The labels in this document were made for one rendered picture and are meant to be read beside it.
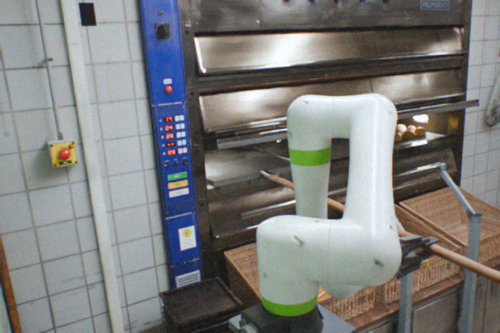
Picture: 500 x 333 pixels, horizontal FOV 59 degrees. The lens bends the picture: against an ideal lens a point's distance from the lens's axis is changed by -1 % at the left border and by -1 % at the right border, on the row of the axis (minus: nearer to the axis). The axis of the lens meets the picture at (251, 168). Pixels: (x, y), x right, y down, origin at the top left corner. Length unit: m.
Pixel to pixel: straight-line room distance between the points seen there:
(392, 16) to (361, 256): 1.99
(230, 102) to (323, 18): 0.67
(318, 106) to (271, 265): 0.45
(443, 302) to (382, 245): 1.70
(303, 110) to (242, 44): 1.00
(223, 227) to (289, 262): 1.29
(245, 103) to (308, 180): 0.98
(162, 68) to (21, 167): 0.67
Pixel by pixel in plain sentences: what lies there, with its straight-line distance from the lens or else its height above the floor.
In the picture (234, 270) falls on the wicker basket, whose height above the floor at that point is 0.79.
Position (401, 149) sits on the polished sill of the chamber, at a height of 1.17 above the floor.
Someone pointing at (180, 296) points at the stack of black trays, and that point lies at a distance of 2.02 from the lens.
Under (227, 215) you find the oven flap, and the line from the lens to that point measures 2.18.
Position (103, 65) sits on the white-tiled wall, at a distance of 1.88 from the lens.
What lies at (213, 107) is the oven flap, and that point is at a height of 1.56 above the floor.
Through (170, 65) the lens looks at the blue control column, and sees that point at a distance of 1.92.
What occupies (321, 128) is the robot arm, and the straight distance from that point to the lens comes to 1.16.
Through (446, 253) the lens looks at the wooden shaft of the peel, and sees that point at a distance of 1.44.
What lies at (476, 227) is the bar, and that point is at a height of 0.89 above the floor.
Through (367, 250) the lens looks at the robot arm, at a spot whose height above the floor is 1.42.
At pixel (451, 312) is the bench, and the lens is 2.66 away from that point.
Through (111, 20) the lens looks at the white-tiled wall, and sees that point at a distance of 1.90.
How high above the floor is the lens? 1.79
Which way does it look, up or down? 15 degrees down
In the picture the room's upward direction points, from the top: 3 degrees counter-clockwise
